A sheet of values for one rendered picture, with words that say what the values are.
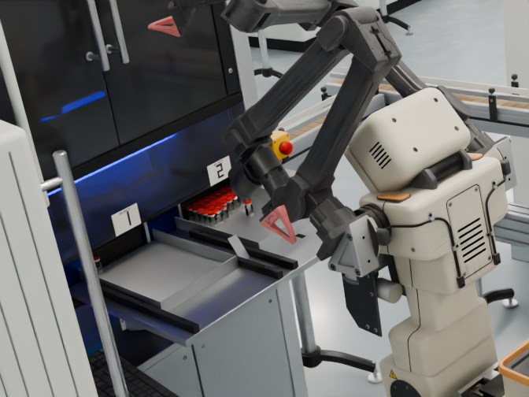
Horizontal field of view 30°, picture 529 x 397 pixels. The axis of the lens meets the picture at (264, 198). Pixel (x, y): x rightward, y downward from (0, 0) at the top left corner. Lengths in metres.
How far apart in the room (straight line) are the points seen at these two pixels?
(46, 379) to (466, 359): 0.91
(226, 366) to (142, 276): 0.53
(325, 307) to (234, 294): 1.64
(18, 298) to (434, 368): 0.88
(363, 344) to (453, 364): 1.60
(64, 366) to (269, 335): 1.30
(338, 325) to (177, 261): 1.39
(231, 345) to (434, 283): 1.08
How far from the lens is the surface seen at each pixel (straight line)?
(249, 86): 2.82
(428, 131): 1.99
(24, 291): 1.80
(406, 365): 2.18
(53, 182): 1.78
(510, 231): 3.43
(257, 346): 3.07
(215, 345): 2.94
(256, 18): 1.96
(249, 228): 2.74
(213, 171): 2.77
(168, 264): 2.63
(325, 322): 3.94
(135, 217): 2.62
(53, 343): 1.86
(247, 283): 2.46
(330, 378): 3.62
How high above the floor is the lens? 2.05
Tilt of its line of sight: 24 degrees down
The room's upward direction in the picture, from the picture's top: 10 degrees counter-clockwise
